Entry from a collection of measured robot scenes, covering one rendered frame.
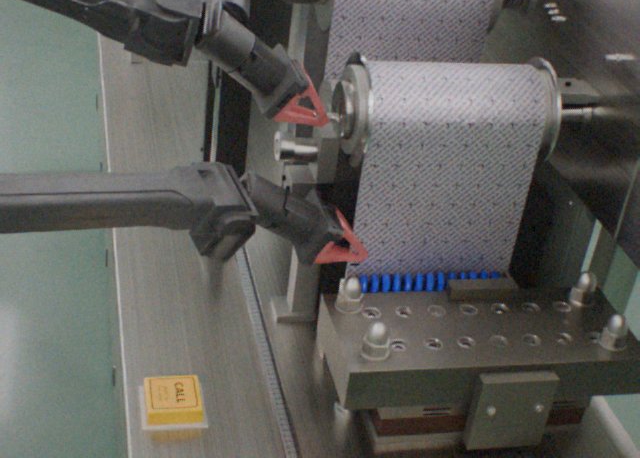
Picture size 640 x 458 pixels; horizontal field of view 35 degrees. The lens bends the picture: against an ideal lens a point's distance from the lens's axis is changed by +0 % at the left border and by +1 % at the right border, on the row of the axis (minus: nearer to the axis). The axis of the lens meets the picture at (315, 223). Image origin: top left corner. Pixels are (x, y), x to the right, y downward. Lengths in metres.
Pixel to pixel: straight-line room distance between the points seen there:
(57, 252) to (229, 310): 1.80
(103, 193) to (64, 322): 1.88
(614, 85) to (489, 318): 0.34
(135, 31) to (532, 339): 0.63
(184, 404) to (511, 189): 0.51
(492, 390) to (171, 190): 0.46
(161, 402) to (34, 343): 1.61
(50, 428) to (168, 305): 1.17
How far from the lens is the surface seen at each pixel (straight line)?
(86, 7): 1.23
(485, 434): 1.33
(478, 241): 1.41
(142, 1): 1.22
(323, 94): 1.49
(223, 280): 1.57
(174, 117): 2.06
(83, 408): 2.69
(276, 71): 1.26
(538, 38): 1.59
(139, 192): 1.13
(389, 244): 1.37
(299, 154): 1.36
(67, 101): 4.23
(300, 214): 1.29
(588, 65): 1.45
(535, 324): 1.37
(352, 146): 1.30
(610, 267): 1.72
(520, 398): 1.30
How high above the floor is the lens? 1.80
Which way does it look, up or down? 31 degrees down
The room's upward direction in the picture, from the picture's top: 8 degrees clockwise
